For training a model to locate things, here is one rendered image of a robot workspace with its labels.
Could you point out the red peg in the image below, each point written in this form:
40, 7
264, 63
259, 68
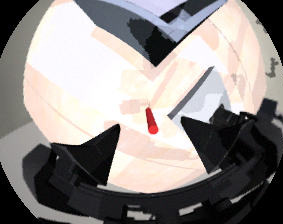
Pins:
152, 123

